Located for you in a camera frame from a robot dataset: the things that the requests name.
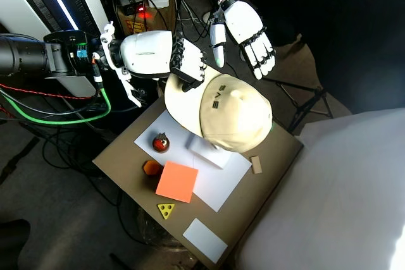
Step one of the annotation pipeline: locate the white column with light strip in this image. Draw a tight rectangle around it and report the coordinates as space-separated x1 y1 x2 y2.
0 0 110 97

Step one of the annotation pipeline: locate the red bird toy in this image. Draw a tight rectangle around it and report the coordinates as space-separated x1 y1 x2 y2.
152 132 171 154

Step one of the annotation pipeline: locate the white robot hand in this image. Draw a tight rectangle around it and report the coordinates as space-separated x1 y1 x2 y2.
209 0 277 80
119 30 207 93

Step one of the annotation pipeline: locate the clear plastic wrap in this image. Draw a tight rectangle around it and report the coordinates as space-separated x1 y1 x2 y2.
134 203 194 252

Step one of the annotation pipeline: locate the small white paper card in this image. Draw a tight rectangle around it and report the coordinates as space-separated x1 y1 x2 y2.
182 218 228 264

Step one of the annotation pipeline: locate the white cloth backdrop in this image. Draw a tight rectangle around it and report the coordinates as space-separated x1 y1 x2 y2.
235 107 405 270

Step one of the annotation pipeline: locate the yellow triangle block with holes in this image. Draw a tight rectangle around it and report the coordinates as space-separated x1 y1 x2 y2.
157 202 176 221

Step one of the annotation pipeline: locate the large white paper sheet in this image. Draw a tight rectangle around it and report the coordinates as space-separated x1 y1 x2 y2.
134 110 252 213

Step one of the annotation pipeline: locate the orange hexagon block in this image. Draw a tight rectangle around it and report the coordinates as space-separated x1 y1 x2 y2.
142 160 164 178

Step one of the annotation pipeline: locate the red cable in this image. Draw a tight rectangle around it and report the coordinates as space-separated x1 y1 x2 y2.
0 82 103 101

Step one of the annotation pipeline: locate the green cable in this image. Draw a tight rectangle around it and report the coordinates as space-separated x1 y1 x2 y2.
0 61 113 126

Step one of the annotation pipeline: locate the cardboard box with red label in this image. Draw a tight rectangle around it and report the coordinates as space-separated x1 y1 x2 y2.
116 1 177 61

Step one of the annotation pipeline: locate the black tripod stand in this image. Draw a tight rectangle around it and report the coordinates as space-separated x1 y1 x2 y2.
258 75 335 135

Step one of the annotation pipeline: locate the beige baseball cap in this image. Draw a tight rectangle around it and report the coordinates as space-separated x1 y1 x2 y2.
164 72 273 154

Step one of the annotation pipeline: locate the tan wooden block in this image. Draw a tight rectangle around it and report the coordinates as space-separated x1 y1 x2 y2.
249 155 263 175

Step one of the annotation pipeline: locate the orange square block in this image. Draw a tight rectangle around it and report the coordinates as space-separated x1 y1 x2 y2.
154 161 199 204

